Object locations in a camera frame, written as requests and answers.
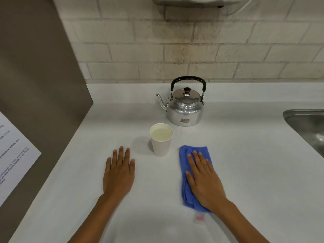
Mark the person's left hand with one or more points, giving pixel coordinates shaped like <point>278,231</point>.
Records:
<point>119,177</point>

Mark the person's right hand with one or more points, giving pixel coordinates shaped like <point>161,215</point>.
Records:
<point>206,184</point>

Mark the blue cloth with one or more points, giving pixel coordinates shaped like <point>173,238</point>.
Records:
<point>184,159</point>

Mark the white paper cup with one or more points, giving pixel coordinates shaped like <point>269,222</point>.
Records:
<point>160,149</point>

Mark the silver metal kettle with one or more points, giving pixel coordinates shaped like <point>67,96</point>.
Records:
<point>184,115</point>

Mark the person's left forearm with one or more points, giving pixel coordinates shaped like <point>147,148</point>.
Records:
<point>96,222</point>

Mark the white countertop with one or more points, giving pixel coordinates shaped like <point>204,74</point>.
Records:
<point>253,174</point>

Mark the white printed paper sheet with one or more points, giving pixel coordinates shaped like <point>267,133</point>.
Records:
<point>15,161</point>

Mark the stainless steel sink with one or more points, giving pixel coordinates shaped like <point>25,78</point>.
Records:
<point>308,129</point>

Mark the grey-brown cabinet side panel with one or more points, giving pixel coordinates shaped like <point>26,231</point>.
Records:
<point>38,73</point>

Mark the stainless steel wall dispenser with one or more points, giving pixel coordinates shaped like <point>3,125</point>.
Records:
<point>189,1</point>

